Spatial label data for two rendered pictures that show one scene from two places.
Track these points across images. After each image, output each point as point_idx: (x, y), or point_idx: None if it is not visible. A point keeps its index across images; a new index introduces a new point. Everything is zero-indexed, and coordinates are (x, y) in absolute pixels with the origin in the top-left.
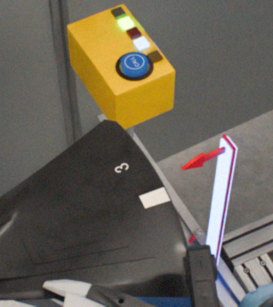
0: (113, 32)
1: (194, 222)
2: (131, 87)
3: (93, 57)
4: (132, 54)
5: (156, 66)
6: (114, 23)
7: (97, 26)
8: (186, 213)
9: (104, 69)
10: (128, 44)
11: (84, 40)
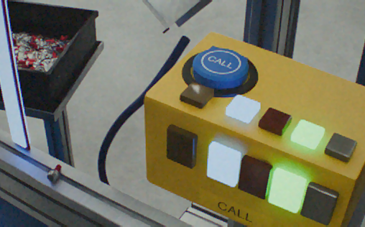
0: (313, 114)
1: (65, 192)
2: (197, 45)
3: (298, 65)
4: (234, 71)
5: (182, 87)
6: (327, 130)
7: (348, 113)
8: (80, 199)
9: (262, 53)
10: (265, 103)
11: (340, 83)
